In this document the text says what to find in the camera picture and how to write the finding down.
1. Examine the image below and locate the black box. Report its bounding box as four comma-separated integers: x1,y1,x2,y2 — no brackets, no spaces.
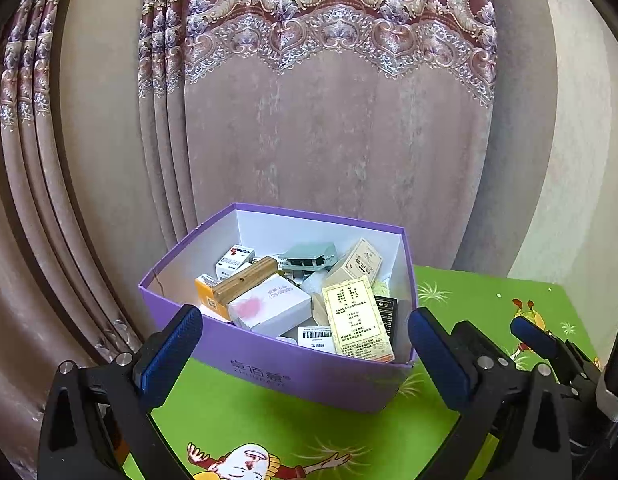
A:
373,295,412,356

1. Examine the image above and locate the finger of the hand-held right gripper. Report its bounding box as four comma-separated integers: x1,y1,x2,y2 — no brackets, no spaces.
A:
451,320,518,371
523,317,600,386

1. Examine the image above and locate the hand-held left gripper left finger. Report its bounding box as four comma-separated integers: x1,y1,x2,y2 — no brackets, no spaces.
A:
37,304,218,480

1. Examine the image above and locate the white foam wrap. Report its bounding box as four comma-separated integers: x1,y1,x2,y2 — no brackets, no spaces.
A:
301,269,330,296

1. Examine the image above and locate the white orange box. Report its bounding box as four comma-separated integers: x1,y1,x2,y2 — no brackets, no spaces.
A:
194,273,230,319

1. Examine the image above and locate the green printed desktop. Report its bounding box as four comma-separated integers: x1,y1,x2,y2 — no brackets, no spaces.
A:
99,265,604,480

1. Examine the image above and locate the white pink box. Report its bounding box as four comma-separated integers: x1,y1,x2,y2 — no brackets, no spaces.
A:
227,273,312,337

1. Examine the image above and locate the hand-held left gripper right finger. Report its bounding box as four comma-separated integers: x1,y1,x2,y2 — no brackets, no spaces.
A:
408,307,572,480

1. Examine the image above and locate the red white box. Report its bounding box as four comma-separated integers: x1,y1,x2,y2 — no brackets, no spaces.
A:
214,243,256,281

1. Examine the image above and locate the white box blue print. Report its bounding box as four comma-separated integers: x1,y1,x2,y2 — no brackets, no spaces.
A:
297,324,335,354

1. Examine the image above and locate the grey-green plastic item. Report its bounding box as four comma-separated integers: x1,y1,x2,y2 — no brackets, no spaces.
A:
278,241,338,274

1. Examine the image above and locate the yellow box red label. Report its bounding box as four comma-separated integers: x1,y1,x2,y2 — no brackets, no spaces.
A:
322,274,395,363

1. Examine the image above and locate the purple cardboard box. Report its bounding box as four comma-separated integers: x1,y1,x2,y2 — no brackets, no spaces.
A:
137,202,420,414

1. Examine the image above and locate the patterned mauve curtain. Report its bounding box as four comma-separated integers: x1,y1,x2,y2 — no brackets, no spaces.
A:
0,0,500,461

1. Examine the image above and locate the long wooden block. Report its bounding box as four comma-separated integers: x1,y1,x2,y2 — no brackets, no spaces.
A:
212,255,280,306

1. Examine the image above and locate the beige box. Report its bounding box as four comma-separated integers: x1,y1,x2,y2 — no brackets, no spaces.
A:
322,237,384,291

